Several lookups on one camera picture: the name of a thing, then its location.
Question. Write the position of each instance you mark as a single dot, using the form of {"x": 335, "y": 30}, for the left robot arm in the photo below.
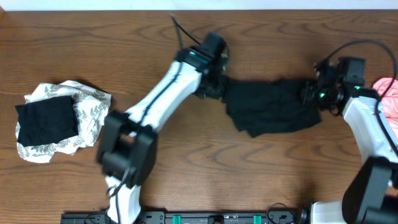
{"x": 128, "y": 147}

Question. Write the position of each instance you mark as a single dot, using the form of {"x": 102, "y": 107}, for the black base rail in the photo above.
{"x": 274, "y": 216}

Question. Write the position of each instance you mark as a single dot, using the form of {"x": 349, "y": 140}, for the black t-shirt with logo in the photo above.
{"x": 269, "y": 107}

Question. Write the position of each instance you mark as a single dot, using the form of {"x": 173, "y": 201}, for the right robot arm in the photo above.
{"x": 365, "y": 200}

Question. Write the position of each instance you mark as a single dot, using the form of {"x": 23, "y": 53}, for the pink crumpled cloth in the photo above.
{"x": 389, "y": 101}

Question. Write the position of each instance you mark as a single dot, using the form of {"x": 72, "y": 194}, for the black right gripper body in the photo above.
{"x": 318, "y": 96}

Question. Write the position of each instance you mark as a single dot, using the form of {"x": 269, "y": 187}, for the folded black cloth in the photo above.
{"x": 46, "y": 121}

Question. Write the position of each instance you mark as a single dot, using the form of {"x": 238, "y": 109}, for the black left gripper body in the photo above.
{"x": 214, "y": 86}

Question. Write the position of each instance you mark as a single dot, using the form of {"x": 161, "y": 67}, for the white fern-print cloth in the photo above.
{"x": 90, "y": 106}

